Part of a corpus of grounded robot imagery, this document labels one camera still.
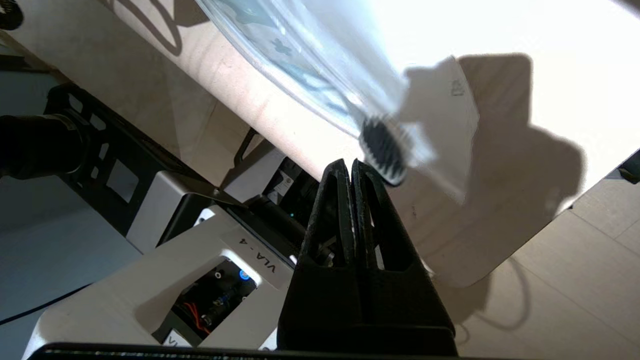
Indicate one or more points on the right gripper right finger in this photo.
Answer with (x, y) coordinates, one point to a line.
(400, 300)

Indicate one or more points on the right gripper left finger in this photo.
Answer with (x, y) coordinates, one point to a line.
(325, 300)

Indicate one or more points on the grey toothbrush black bristles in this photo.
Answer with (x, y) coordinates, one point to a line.
(385, 150)

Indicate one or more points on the white blue horse pouch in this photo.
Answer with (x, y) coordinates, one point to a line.
(310, 55)

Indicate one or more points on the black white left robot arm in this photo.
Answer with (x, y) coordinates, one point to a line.
(35, 145)

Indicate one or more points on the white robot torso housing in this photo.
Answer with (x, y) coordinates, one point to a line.
(150, 295)

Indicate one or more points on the small black floor object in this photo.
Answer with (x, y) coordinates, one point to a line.
(631, 167)

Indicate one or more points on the black silver robot base frame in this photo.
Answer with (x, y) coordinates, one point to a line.
(150, 175)

